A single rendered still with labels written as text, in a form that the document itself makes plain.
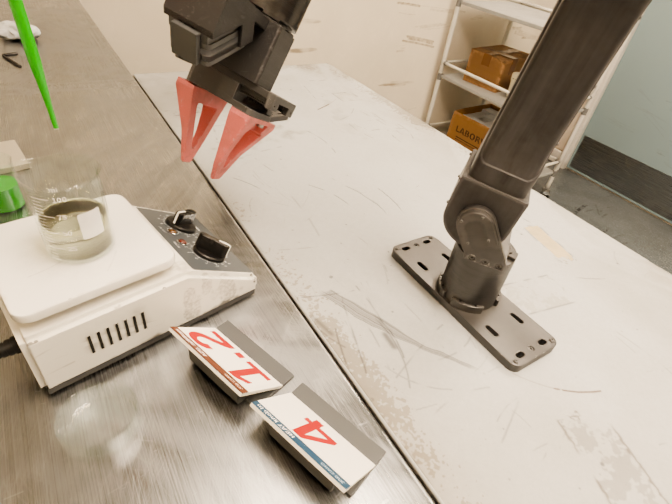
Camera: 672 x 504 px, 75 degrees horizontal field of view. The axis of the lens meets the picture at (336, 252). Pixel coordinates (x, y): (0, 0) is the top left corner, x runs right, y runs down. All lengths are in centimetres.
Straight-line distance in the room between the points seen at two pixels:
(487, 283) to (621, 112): 279
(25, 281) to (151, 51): 158
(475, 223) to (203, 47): 26
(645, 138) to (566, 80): 279
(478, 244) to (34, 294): 36
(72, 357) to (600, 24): 45
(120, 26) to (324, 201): 137
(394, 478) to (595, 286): 37
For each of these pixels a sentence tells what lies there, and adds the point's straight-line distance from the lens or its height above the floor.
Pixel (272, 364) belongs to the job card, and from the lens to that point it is 41.
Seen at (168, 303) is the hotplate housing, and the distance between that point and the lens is 41.
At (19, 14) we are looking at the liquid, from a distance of 34.
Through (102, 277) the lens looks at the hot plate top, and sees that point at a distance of 38.
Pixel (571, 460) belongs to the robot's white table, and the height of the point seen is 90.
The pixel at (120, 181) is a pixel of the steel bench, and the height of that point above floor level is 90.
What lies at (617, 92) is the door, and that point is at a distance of 323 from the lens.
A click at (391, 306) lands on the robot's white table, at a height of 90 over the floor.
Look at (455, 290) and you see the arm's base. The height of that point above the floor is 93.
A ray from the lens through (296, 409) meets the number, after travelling 37.
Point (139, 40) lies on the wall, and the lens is 190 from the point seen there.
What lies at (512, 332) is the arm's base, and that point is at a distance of 49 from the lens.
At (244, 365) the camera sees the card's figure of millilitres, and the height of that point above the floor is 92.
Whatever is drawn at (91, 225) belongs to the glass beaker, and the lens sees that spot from 38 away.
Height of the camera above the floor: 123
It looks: 39 degrees down
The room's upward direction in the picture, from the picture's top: 9 degrees clockwise
